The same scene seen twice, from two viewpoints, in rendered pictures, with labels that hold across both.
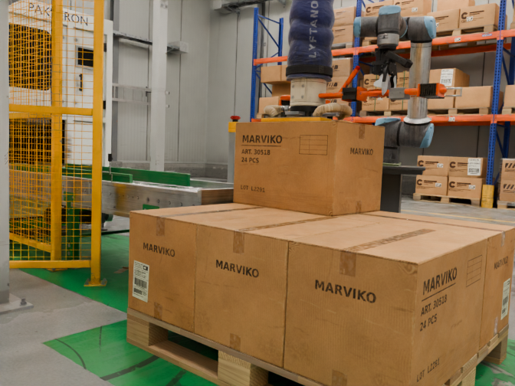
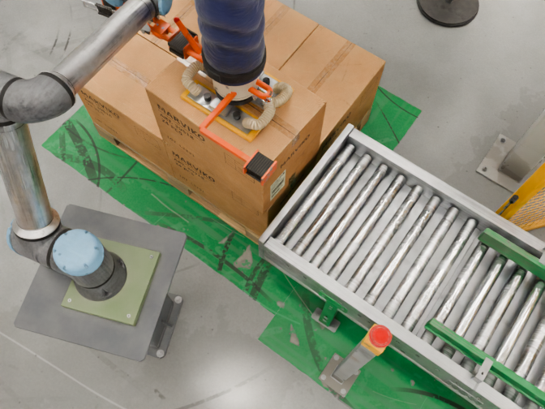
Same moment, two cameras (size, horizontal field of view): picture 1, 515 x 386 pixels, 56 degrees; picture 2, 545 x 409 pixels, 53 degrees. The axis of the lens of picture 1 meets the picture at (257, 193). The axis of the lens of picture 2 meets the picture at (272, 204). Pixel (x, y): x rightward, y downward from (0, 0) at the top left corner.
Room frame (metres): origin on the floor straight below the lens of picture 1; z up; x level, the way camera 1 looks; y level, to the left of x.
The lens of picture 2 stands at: (3.64, -0.20, 2.74)
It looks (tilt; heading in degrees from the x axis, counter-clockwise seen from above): 66 degrees down; 174
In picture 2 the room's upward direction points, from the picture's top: 1 degrees clockwise
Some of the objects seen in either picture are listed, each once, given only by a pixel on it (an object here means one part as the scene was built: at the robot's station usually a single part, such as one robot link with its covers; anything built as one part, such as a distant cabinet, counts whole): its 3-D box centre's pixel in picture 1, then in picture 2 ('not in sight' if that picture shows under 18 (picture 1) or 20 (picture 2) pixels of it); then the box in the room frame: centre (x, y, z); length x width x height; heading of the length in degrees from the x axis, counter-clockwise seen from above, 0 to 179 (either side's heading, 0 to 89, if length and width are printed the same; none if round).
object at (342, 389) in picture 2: not in sight; (340, 374); (3.36, 0.17, 0.01); 0.15 x 0.15 x 0.03; 50
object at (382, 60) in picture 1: (385, 61); not in sight; (2.14, -0.53, 1.21); 0.09 x 0.08 x 0.12; 49
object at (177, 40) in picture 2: (354, 94); (183, 42); (2.23, -0.42, 1.08); 0.10 x 0.08 x 0.06; 140
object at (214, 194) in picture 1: (247, 193); (307, 182); (2.61, 0.05, 0.58); 0.70 x 0.03 x 0.06; 140
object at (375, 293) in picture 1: (319, 267); (231, 92); (1.95, -0.26, 0.34); 1.20 x 1.00 x 0.40; 50
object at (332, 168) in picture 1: (306, 165); (238, 122); (2.38, -0.23, 0.74); 0.60 x 0.40 x 0.40; 47
